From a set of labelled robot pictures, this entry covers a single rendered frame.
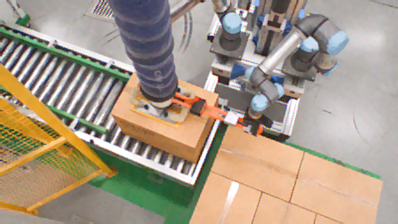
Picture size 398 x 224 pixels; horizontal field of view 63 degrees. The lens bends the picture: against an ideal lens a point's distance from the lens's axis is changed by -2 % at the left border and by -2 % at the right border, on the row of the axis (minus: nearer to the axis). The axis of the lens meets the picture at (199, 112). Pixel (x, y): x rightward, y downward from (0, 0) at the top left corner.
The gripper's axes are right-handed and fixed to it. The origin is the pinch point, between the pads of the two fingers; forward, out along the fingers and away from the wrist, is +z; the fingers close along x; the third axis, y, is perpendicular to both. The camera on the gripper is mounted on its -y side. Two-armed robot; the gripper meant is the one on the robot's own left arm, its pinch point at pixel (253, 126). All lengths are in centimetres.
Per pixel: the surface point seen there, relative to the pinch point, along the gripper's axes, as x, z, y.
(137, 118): 18, 13, 70
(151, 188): 45, 108, 61
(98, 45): -67, 108, 178
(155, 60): 9, -54, 53
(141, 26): 10, -79, 55
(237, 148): -1, 54, 4
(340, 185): -4, 53, -74
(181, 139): 19.8, 13.1, 38.3
